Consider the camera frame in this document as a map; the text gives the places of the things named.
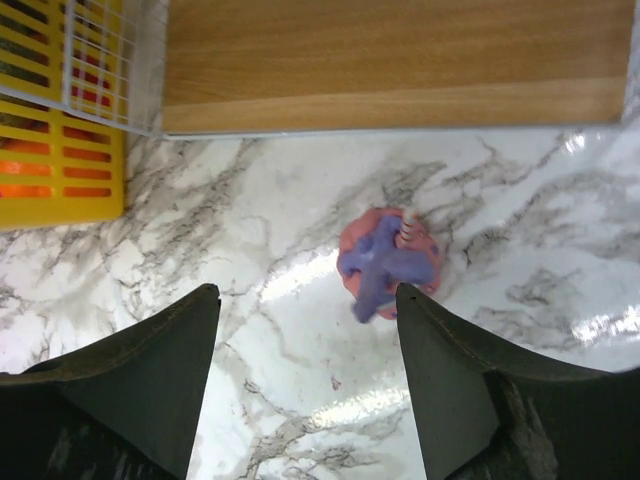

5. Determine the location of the white wire wooden shelf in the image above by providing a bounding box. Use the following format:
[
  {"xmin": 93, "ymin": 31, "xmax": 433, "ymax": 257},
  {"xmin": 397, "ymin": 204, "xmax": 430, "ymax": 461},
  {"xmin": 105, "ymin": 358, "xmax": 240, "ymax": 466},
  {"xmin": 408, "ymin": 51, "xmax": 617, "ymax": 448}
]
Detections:
[{"xmin": 62, "ymin": 1, "xmax": 636, "ymax": 137}]

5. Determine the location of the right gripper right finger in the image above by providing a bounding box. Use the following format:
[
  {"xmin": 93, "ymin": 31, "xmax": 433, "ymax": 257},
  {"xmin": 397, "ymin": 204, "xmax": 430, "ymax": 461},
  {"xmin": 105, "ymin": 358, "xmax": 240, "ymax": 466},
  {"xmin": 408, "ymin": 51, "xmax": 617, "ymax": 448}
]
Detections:
[{"xmin": 397, "ymin": 285, "xmax": 639, "ymax": 479}]

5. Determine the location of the purple bunny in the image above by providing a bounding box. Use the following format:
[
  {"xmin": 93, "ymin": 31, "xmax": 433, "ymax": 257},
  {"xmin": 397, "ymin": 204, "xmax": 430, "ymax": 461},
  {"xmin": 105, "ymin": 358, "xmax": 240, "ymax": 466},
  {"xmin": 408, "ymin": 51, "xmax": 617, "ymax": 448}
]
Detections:
[{"xmin": 337, "ymin": 207, "xmax": 441, "ymax": 324}]

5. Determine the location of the yellow plastic basket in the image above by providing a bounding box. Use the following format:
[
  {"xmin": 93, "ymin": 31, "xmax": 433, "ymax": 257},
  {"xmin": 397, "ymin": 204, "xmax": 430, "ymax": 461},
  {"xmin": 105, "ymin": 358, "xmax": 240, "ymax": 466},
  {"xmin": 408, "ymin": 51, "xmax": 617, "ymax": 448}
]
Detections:
[{"xmin": 1, "ymin": 1, "xmax": 128, "ymax": 230}]

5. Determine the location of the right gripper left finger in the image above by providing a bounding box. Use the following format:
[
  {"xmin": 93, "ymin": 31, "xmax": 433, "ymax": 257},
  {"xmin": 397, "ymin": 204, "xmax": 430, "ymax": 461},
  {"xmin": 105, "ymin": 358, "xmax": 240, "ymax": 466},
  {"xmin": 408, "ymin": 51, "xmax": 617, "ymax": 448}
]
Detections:
[{"xmin": 1, "ymin": 284, "xmax": 221, "ymax": 479}]

